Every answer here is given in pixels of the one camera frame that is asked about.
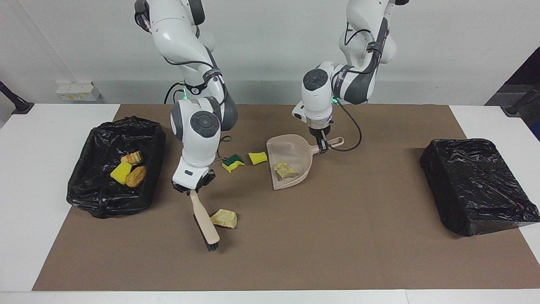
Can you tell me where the beige brush with black bristles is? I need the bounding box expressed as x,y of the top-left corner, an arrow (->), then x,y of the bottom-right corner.
189,190 -> 221,252

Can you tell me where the beige plastic dustpan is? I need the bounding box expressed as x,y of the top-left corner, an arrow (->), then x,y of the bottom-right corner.
266,134 -> 344,191

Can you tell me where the green and yellow sponge piece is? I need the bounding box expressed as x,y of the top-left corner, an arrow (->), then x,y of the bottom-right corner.
221,154 -> 246,174

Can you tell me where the small beige foam chunk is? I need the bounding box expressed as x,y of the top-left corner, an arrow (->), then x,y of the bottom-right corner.
273,162 -> 299,180

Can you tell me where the brown bread roll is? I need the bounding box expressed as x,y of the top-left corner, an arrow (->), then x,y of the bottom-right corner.
125,166 -> 147,188

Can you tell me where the orange striped bread piece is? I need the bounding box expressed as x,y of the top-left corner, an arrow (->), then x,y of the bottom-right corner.
120,151 -> 144,165

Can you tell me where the large yellow sponge wedge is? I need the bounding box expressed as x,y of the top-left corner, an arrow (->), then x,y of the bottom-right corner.
110,162 -> 132,185

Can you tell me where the open bin with black bag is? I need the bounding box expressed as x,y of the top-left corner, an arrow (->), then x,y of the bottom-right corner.
67,116 -> 166,219

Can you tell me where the bin wrapped in black bag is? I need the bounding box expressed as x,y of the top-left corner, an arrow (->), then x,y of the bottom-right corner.
420,138 -> 540,237

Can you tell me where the large pale yellow foam chunk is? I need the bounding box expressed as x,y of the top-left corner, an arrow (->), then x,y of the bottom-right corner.
211,209 -> 238,229

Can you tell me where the brown table mat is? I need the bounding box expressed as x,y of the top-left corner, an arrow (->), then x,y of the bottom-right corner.
32,103 -> 540,292

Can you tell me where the white power strip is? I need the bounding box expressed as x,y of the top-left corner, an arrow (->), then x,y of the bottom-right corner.
56,81 -> 102,102

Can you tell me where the black stand foot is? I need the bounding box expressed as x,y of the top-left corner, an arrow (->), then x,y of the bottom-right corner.
0,80 -> 35,115
501,82 -> 540,118

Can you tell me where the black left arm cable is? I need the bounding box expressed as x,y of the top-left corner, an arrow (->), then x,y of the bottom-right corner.
333,99 -> 362,152

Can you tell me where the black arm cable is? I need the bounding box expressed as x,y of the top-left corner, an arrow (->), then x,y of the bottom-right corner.
333,99 -> 362,152
162,54 -> 233,162

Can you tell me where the black right base cable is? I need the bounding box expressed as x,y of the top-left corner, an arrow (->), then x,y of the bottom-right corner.
164,82 -> 186,105

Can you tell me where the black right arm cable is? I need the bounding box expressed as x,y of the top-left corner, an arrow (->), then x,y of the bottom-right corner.
162,54 -> 233,162

